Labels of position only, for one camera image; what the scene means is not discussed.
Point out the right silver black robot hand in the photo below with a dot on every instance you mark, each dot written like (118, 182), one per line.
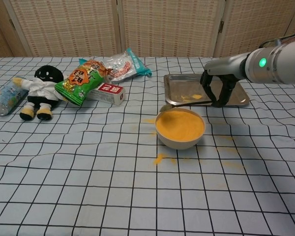
(223, 66)

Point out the dark metal spoon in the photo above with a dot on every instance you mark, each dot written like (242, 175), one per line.
(166, 107)

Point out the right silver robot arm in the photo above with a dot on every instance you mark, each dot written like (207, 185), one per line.
(277, 64)

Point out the stainless steel tray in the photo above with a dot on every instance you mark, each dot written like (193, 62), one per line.
(184, 86)

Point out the white bowl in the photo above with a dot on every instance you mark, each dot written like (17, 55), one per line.
(179, 144)

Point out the woven beige folding screen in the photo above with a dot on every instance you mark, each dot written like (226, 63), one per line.
(162, 27)

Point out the silver teal snack bag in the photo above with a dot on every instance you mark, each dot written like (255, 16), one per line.
(127, 66)

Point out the red white carton box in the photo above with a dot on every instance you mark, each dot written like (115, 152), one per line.
(108, 94)

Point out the green orange snack bag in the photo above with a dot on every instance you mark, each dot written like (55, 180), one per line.
(81, 81)

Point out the light blue checked tablecloth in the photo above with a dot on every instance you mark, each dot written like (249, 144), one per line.
(88, 172)

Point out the black white plush doll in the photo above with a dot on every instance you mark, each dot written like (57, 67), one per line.
(43, 91)

